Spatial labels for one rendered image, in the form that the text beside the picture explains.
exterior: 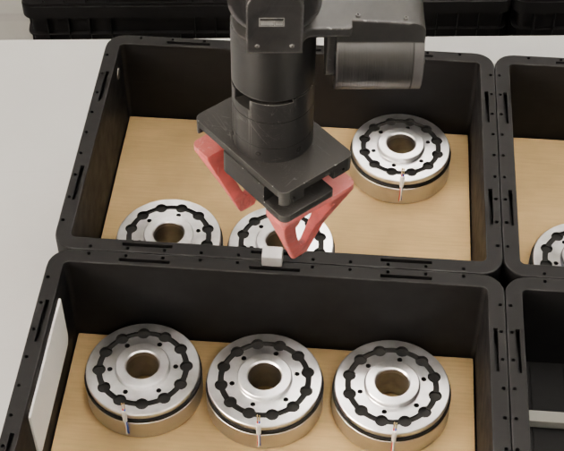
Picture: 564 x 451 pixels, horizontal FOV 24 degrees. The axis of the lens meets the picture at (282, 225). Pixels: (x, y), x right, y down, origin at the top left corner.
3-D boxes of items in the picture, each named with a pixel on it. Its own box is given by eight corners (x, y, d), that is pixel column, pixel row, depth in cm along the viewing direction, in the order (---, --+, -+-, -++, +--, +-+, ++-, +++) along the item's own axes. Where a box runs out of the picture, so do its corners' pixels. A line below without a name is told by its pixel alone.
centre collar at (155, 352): (107, 386, 114) (106, 381, 113) (123, 342, 117) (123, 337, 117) (162, 395, 113) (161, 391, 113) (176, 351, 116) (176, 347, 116)
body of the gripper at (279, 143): (263, 97, 98) (263, 20, 93) (353, 173, 93) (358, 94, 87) (193, 135, 95) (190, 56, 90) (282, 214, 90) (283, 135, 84)
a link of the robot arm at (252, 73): (229, -22, 86) (228, 33, 82) (334, -22, 86) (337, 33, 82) (232, 60, 91) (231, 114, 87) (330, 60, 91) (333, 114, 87)
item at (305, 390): (200, 426, 112) (200, 422, 111) (214, 333, 118) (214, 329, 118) (318, 435, 111) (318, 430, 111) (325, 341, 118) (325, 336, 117)
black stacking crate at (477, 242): (69, 329, 125) (54, 250, 116) (120, 119, 145) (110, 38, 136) (486, 356, 122) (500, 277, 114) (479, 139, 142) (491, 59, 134)
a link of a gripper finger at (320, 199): (291, 197, 102) (294, 107, 95) (352, 250, 99) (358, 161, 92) (223, 237, 99) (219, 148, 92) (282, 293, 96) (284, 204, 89)
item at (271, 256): (261, 266, 114) (260, 257, 113) (262, 254, 115) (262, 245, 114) (281, 267, 114) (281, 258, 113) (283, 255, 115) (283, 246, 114)
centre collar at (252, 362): (234, 400, 113) (233, 395, 112) (239, 354, 116) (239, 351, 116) (290, 404, 113) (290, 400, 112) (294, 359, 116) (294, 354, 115)
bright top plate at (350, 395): (334, 436, 111) (334, 432, 110) (334, 342, 118) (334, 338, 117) (452, 439, 111) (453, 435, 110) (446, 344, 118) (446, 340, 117)
